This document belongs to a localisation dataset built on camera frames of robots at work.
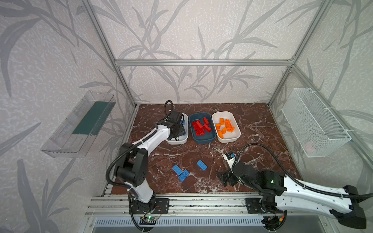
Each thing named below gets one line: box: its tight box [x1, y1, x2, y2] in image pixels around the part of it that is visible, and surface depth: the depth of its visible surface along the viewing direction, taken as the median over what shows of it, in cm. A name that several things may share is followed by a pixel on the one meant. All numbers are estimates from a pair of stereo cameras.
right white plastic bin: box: [211, 111, 242, 144], surface depth 104 cm
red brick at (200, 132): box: [195, 129, 206, 136], surface depth 104 cm
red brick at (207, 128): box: [203, 124, 212, 133], surface depth 104 cm
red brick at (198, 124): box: [195, 119, 204, 132], surface depth 104 cm
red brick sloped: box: [191, 121, 200, 131], surface depth 105 cm
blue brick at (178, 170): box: [171, 164, 184, 176], surface depth 86 cm
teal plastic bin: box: [188, 112, 217, 144], surface depth 104 cm
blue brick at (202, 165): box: [196, 159, 209, 172], surface depth 88 cm
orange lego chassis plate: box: [223, 118, 236, 133], surface depth 104 cm
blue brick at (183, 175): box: [178, 169, 190, 183], surface depth 84 cm
